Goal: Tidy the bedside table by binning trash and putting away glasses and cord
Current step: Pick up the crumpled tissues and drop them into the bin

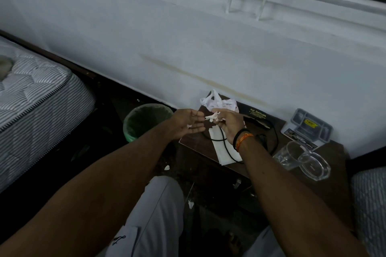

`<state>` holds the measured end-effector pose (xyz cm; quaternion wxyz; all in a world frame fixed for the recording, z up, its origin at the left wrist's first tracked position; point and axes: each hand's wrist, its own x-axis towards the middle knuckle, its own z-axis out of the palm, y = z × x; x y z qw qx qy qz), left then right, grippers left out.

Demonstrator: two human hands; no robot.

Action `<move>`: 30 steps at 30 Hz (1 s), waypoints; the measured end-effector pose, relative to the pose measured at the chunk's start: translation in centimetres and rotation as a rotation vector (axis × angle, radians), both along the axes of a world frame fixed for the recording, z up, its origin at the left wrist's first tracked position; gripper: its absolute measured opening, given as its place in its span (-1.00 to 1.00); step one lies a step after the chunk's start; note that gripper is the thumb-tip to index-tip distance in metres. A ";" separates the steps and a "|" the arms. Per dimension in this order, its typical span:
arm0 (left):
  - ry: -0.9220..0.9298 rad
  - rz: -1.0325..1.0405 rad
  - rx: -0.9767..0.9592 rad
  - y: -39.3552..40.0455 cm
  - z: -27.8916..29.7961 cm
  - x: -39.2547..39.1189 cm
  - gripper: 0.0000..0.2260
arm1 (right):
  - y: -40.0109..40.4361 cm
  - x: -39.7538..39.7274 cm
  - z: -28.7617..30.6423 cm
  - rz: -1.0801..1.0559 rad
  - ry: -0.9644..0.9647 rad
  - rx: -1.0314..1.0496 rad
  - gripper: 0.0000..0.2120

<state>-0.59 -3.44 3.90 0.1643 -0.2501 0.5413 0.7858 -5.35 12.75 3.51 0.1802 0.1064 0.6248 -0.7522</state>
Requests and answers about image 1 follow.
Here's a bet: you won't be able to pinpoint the dark wooden bed frame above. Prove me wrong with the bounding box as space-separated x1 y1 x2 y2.
0 29 97 80

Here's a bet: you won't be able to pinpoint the thin wooden stick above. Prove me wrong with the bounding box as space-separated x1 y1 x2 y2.
184 183 195 203

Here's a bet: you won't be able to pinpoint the person's left forearm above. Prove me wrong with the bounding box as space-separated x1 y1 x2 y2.
0 128 181 257

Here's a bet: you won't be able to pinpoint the grey plastic organizer box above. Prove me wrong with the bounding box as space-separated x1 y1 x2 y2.
280 108 334 152

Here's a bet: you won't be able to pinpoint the striped mattress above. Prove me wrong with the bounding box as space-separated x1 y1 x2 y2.
0 35 97 193
349 166 386 257

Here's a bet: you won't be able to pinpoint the person's grey trousers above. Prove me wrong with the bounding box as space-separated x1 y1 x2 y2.
99 175 287 257

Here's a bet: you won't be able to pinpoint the brown bedside table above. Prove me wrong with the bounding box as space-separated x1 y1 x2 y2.
178 100 355 233

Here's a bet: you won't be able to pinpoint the orange thread bracelet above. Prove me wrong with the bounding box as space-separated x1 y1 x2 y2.
236 133 255 151

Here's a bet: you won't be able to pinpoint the clear glass ashtray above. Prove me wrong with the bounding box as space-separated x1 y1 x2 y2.
298 151 332 182

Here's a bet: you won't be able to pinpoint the black cable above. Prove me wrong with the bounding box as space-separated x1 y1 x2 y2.
205 115 279 165

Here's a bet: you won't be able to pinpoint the clear drinking glass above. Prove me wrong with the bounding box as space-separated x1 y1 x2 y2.
273 141 308 171

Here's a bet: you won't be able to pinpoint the trash bin with green liner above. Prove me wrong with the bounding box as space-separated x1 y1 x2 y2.
123 103 175 143

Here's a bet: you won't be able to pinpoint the person's left hand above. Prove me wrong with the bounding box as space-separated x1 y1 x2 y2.
167 108 207 141

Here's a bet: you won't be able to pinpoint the person's right forearm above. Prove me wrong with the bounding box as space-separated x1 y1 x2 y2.
241 138 372 257

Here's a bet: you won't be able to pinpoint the person's right hand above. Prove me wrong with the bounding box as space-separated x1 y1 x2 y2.
216 110 246 146

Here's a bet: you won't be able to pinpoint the large white paper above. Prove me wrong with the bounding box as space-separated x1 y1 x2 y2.
199 89 240 114

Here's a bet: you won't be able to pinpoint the black wristband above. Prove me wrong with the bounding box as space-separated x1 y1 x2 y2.
232 128 251 149

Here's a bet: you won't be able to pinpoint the black eyeglasses case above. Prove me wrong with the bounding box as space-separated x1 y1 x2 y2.
236 102 285 143

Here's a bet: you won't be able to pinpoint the white paper sheet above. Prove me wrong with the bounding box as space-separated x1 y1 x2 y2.
206 124 243 166

